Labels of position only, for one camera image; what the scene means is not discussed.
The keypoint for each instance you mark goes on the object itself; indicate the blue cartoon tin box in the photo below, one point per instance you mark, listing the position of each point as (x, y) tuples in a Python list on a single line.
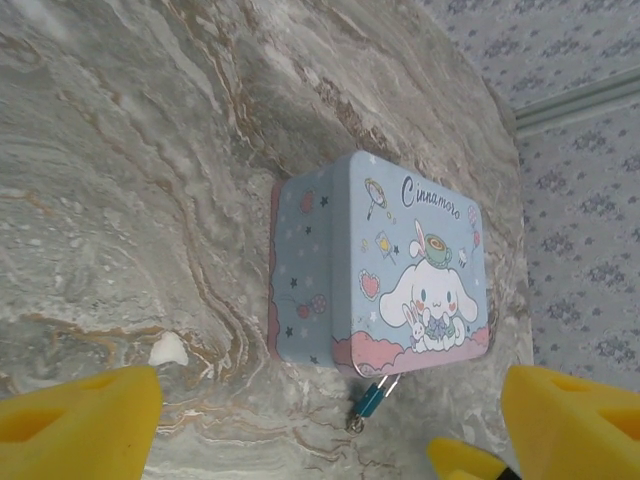
[(425, 250)]

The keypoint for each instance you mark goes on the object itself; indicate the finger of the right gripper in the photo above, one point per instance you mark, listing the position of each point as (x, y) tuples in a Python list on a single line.
[(465, 465)]

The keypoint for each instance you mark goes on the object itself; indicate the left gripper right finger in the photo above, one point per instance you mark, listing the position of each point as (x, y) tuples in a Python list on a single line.
[(575, 435)]

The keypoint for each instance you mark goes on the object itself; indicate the small teal padlock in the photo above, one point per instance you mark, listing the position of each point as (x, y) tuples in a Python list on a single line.
[(367, 402)]

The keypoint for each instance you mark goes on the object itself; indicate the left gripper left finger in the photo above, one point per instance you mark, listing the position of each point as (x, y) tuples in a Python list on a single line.
[(75, 435)]

